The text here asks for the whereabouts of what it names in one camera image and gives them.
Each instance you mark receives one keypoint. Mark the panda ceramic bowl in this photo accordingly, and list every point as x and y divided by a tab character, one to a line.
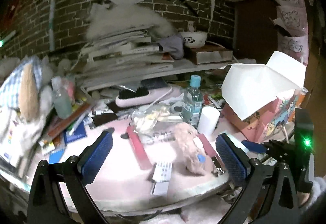
194	39

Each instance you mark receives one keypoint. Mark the white fluffy fur item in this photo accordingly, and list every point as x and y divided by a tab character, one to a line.
117	18

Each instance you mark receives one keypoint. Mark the brown flat box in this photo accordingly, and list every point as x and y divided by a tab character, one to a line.
208	54

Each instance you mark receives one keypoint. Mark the white pen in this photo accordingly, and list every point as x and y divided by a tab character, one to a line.
78	122

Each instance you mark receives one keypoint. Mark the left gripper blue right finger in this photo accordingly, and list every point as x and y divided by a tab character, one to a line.
268	193

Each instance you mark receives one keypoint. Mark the white cylinder cup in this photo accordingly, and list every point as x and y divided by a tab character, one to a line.
208	120

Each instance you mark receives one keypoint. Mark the grey purple cloth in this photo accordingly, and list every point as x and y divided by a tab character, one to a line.
172	45

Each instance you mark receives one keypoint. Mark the clear bottle green liquid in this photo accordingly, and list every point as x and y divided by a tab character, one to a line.
62	102

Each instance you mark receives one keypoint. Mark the white label card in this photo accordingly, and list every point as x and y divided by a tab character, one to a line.
161	178

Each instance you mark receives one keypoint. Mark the dark brown card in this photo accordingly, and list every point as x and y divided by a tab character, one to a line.
104	118

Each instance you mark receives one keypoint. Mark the pink fluffy plush item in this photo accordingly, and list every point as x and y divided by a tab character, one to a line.
194	156

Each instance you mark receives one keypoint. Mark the blue booklet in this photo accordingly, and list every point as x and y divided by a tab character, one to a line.
73	133

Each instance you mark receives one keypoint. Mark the red ruler strip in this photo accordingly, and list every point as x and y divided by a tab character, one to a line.
138	149

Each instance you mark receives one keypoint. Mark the clear plastic wrap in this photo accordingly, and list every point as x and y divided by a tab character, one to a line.
145	121

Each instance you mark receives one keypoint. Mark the pink cartoon desk mat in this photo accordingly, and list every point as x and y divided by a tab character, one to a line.
122	187

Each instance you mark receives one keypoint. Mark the plush toy checkered cloth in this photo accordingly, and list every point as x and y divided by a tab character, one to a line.
26	101

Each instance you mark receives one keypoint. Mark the white shelf board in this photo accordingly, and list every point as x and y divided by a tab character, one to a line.
148	72

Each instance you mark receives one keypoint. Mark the pink hair brush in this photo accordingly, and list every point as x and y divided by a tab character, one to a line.
143	96

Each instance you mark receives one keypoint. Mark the clear bottle blue cap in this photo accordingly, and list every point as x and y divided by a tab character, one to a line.
192	101

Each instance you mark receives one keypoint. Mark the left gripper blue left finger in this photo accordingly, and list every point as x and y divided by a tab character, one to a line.
46	202

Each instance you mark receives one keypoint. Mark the orange brown snack stick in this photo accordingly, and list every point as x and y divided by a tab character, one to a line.
61	125

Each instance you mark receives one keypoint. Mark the stack of books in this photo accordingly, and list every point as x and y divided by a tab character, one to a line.
119	51

